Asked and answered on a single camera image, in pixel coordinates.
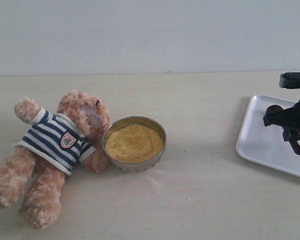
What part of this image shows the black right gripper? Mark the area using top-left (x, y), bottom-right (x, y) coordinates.
top-left (263, 100), bottom-right (300, 142)

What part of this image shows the dark red wooden spoon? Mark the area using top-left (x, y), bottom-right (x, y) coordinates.
top-left (266, 104), bottom-right (300, 155)

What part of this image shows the brown teddy bear striped shirt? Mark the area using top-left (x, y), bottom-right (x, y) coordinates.
top-left (0, 90), bottom-right (111, 229)

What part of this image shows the white rectangular plastic tray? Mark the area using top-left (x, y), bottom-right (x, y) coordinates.
top-left (235, 94), bottom-right (300, 177)

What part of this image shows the steel bowl of yellow grain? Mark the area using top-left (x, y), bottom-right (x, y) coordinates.
top-left (102, 116), bottom-right (167, 173)

